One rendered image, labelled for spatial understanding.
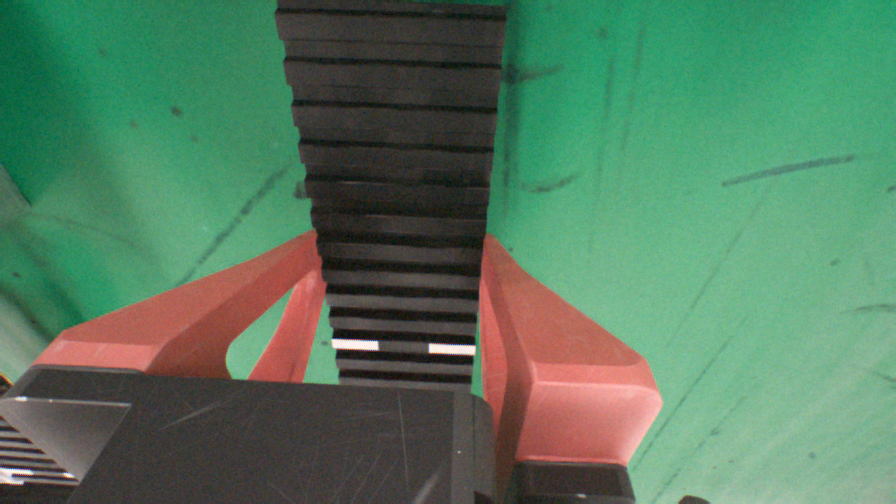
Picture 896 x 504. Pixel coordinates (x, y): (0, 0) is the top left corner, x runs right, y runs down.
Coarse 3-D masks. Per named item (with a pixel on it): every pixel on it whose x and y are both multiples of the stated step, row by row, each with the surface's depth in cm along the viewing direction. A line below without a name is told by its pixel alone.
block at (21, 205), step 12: (0, 168) 14; (0, 180) 14; (12, 180) 14; (0, 192) 14; (12, 192) 14; (0, 204) 14; (12, 204) 14; (24, 204) 15; (0, 216) 14; (12, 216) 14; (0, 228) 14
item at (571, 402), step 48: (480, 288) 13; (528, 288) 9; (480, 336) 13; (528, 336) 7; (576, 336) 7; (528, 384) 6; (576, 384) 6; (624, 384) 6; (528, 432) 7; (576, 432) 7; (624, 432) 7; (528, 480) 7; (576, 480) 7; (624, 480) 7
